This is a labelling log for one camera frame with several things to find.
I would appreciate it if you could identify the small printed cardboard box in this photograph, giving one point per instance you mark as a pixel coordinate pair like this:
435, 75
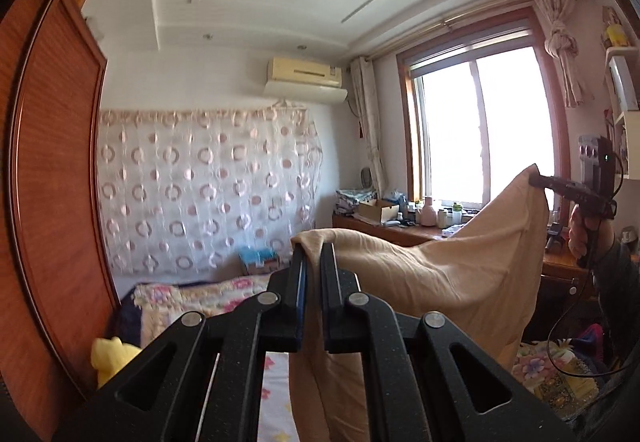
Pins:
267, 268

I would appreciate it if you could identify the small round fan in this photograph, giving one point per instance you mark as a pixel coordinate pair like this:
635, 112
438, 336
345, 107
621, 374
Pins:
367, 178

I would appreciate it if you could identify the wall air conditioner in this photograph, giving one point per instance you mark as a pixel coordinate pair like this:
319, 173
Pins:
305, 71

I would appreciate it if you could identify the pink bottle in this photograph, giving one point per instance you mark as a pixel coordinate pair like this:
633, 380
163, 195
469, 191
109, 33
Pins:
426, 214

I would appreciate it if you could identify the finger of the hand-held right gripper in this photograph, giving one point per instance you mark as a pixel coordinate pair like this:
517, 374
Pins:
552, 183

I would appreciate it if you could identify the sheer circle-pattern wall curtain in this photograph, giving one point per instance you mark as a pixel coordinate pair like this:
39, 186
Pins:
200, 182

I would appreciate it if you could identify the beige printed T-shirt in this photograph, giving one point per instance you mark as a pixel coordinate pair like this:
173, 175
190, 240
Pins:
425, 282

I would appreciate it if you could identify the yellow plush toy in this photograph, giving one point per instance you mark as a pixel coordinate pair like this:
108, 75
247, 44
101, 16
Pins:
112, 359

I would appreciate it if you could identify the white air deflector board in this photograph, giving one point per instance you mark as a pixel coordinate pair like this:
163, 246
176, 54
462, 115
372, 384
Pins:
305, 92

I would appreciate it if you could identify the open cardboard box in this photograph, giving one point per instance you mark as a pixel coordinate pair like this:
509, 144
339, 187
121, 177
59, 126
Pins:
377, 211

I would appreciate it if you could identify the blue plastic bag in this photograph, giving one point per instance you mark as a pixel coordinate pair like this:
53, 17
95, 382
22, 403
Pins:
257, 254

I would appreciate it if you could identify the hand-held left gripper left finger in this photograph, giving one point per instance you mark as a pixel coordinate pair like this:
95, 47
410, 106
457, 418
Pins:
300, 307

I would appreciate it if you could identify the yellow figurine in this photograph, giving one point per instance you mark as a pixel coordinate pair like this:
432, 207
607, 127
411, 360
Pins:
615, 33

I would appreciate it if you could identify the person's right forearm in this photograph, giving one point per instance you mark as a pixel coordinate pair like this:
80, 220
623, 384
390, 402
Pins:
620, 282

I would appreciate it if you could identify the green-cap bottle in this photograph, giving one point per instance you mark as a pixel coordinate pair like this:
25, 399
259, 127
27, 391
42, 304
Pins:
457, 214

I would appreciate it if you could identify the white bottle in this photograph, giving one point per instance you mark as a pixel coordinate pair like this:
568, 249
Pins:
443, 219

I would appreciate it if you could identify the hanging pale window curtain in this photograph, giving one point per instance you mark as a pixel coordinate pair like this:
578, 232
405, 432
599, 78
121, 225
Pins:
367, 122

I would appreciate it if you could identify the wooden slatted wardrobe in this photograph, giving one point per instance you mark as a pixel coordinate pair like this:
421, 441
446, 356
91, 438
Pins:
55, 172

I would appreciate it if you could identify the person's right hand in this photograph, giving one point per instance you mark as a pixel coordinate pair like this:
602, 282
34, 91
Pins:
576, 237

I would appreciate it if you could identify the knotted pale window curtain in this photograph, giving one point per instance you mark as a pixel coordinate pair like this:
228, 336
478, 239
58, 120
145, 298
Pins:
560, 37

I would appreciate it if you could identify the white wall shelf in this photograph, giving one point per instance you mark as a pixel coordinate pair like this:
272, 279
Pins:
622, 82

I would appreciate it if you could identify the wood-framed window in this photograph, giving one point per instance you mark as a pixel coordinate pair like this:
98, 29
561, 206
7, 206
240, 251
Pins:
475, 132

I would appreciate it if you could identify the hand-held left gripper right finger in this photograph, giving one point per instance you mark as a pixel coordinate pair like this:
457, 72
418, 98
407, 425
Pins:
330, 307

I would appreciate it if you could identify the folded patterned cloth stack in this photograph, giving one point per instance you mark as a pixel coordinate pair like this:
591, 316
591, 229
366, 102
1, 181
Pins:
352, 202

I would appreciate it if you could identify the wooden sideboard cabinet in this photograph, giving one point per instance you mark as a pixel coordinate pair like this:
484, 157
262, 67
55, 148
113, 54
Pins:
395, 233

